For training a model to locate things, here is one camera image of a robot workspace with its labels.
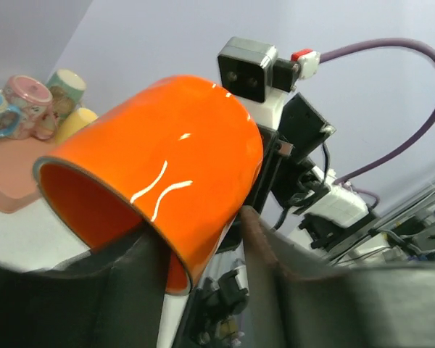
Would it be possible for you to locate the yellow mug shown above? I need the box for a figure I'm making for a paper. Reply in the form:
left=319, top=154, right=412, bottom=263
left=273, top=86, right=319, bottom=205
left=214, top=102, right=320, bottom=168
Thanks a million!
left=54, top=107, right=98, bottom=145

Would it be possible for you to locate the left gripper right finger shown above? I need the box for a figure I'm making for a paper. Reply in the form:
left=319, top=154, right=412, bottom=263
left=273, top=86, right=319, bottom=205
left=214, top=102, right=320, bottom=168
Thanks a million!
left=240, top=206, right=435, bottom=347

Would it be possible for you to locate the pink plastic tray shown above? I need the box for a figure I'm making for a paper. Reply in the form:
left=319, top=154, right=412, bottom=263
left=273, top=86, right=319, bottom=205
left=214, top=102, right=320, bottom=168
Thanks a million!
left=0, top=138, right=55, bottom=213

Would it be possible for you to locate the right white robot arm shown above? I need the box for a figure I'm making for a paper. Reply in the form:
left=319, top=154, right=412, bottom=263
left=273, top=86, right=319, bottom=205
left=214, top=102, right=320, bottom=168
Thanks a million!
left=240, top=91, right=376, bottom=260

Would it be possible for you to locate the pink cartoon mug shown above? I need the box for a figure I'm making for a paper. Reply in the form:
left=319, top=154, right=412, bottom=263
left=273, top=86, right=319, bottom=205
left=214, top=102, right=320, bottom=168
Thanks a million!
left=2, top=75, right=57, bottom=141

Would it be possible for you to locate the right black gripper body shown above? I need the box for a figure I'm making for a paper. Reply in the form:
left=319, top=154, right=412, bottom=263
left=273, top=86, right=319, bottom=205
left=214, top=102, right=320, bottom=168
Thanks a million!
left=244, top=93, right=335, bottom=229

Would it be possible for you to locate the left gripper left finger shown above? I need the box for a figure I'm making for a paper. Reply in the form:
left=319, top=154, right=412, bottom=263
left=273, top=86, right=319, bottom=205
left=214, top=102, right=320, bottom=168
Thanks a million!
left=0, top=231, right=170, bottom=347

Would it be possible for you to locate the orange mug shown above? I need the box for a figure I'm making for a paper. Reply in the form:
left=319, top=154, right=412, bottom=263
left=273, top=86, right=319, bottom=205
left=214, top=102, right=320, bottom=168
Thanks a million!
left=33, top=75, right=263, bottom=295

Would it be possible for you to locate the cream green mug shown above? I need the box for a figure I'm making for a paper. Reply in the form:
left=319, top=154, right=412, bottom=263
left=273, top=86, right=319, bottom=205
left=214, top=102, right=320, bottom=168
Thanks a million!
left=46, top=69, right=86, bottom=124

